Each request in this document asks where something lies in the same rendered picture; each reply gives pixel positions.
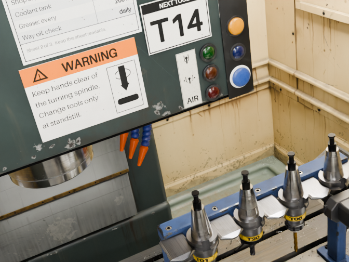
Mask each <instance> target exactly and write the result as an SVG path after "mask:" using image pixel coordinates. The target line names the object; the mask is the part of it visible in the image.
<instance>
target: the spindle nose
mask: <svg viewBox="0 0 349 262"><path fill-rule="evenodd" d="M92 158H93V149H92V145H90V146H87V147H84V148H81V149H79V150H76V151H73V152H70V153H67V154H64V155H61V156H59V157H56V158H53V159H50V160H48V161H44V162H41V163H39V164H36V165H33V166H30V167H27V168H24V169H21V170H19V171H16V172H13V173H10V174H8V175H9V177H10V179H11V181H12V182H13V183H14V184H16V185H17V186H21V187H24V188H30V189H40V188H48V187H52V186H56V185H59V184H62V183H64V182H66V181H68V180H71V179H72V178H74V177H76V176H77V175H79V174H80V173H81V172H83V171H84V170H85V169H86V168H87V166H88V165H89V164H90V162H91V161H92Z"/></svg>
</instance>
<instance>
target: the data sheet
mask: <svg viewBox="0 0 349 262"><path fill-rule="evenodd" d="M2 1H3V5H4V8H5V11H6V14H7V17H8V20H9V23H10V26H11V29H12V32H13V35H14V38H15V41H16V44H17V47H18V51H19V54H20V57H21V60H22V63H23V65H27V64H31V63H35V62H38V61H42V60H45V59H48V58H52V57H55V56H59V55H63V54H66V53H70V52H73V51H76V50H79V49H83V48H86V47H90V46H93V45H97V44H101V43H104V42H108V41H111V40H115V39H117V38H121V37H124V36H128V35H132V34H135V33H139V32H142V28H141V23H140V17H139V12H138V7H137V2H136V0H2Z"/></svg>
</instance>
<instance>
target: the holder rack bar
mask: <svg viewBox="0 0 349 262"><path fill-rule="evenodd" d="M339 153H340V152H339ZM340 158H341V162H342V163H344V162H347V161H348V157H347V156H345V155H344V154H342V153H340ZM324 161H325V155H324V156H322V157H320V158H317V159H315V160H312V161H310V162H308V163H305V164H303V165H300V166H298V168H299V173H300V177H301V181H302V180H305V179H307V178H309V177H312V176H313V177H315V178H316V179H318V173H319V171H323V169H324ZM284 177H285V172H284V173H282V174H279V175H277V176H274V177H272V178H270V179H267V180H265V181H262V182H260V183H258V184H255V185H253V189H254V193H255V196H256V199H257V200H258V199H260V198H263V197H265V196H267V195H269V194H272V195H274V196H275V197H276V198H278V192H279V190H280V189H283V186H284ZM318 180H319V179H318ZM238 204H239V191H238V192H236V193H233V194H231V195H229V196H226V197H224V198H222V199H219V200H217V201H215V202H212V203H210V204H207V205H205V206H204V207H205V210H206V213H207V216H208V219H209V220H212V219H214V218H216V217H218V216H221V215H223V214H225V213H229V214H230V215H231V216H232V217H234V210H235V209H238ZM190 227H191V212H188V213H186V214H184V215H181V216H179V217H177V218H174V219H172V220H169V221H167V222H165V223H162V224H160V225H158V226H157V231H158V235H159V237H160V238H161V240H166V239H168V238H169V237H172V236H174V235H176V234H179V233H183V234H184V236H185V237H186V233H187V231H188V230H189V229H190Z"/></svg>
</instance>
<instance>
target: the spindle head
mask: <svg viewBox="0 0 349 262"><path fill-rule="evenodd" d="M152 1H156V0H136V2H137V7H138V12H139V17H140V23H141V28H142V32H139V33H135V34H132V35H128V36H124V37H121V38H117V39H115V40H111V41H108V42H104V43H101V44H97V45H93V46H90V47H86V48H83V49H79V50H76V51H73V52H70V53H66V54H63V55H59V56H55V57H52V58H48V59H45V60H42V61H38V62H35V63H31V64H27V65H23V63H22V60H21V57H20V54H19V51H18V47H17V44H16V41H15V38H14V35H13V32H12V29H11V26H10V23H9V20H8V17H7V14H6V11H5V8H4V5H3V1H2V0H0V177H2V176H5V175H8V174H10V173H13V172H16V171H19V170H21V169H24V168H27V167H30V166H33V165H36V164H39V163H41V162H44V161H48V160H50V159H53V158H56V157H59V156H61V155H64V154H67V153H70V152H73V151H76V150H79V149H81V148H84V147H87V146H90V145H93V144H95V143H99V142H101V141H104V140H107V139H110V138H113V137H116V136H119V135H121V134H124V133H127V132H130V131H132V130H135V129H138V128H141V127H144V126H147V125H150V124H153V123H156V122H159V121H161V120H164V119H167V118H170V117H172V116H175V115H178V114H181V113H184V112H187V111H190V110H193V109H196V108H199V107H201V106H204V105H207V104H210V103H212V102H215V101H218V100H221V99H224V98H227V97H229V94H228V88H227V79H226V70H225V61H224V51H223V42H222V33H221V23H220V16H219V6H218V0H207V1H208V10H209V18H210V26H211V35H212V36H211V37H208V38H204V39H202V40H198V41H195V42H191V43H188V44H185V45H182V46H178V47H175V48H172V49H169V50H165V51H161V52H159V53H156V54H152V55H149V53H148V50H147V44H146V39H145V34H144V28H143V23H142V18H141V13H140V7H139V5H141V4H145V3H148V2H152ZM132 37H134V38H135V43H136V48H137V53H138V58H139V63H140V68H141V73H142V78H143V84H144V88H145V93H146V98H147V103H148V107H147V108H144V109H141V110H138V111H135V112H132V113H129V114H126V115H123V116H120V117H117V118H114V119H111V120H108V121H105V122H102V123H100V124H97V125H94V126H91V127H87V128H84V129H81V130H78V131H76V132H73V133H70V134H67V135H64V136H61V137H58V138H55V139H52V140H49V141H46V142H43V141H42V138H41V136H40V133H39V130H38V127H37V124H36V121H35V118H34V115H33V112H32V109H31V106H30V103H29V100H28V97H27V94H26V91H25V88H24V85H23V82H22V79H21V76H20V73H19V70H23V69H26V68H29V67H33V66H36V65H39V64H42V63H46V62H50V61H53V60H57V59H60V58H64V57H67V56H70V55H74V54H77V53H81V52H84V51H87V50H91V49H94V48H98V47H101V46H105V45H108V44H112V43H115V42H119V41H122V40H126V39H129V38H132ZM208 43H211V44H213V45H215V47H216V49H217V54H216V56H215V58H214V59H213V60H211V61H209V62H205V61H203V60H202V59H201V58H200V55H199V53H200V49H201V48H202V47H203V46H204V45H205V44H208ZM192 49H195V55H196V62H197V69H198V76H199V83H200V91H201V95H202V102H203V103H200V104H197V105H195V106H192V107H189V108H186V109H184V104H183V98H182V91H181V85H180V79H179V72H178V66H177V60H176V55H177V54H180V53H183V52H186V51H189V50H192ZM209 64H215V65H216V66H217V67H218V68H219V75H218V77H217V78H216V80H214V81H212V82H207V81H206V80H204V78H203V70H204V68H205V67H206V66H207V65H209ZM211 84H218V85H219V86H220V87H221V90H222V91H221V95H220V97H219V98H218V99H217V100H215V101H210V100H208V99H207V98H206V96H205V91H206V89H207V87H208V86H209V85H211Z"/></svg>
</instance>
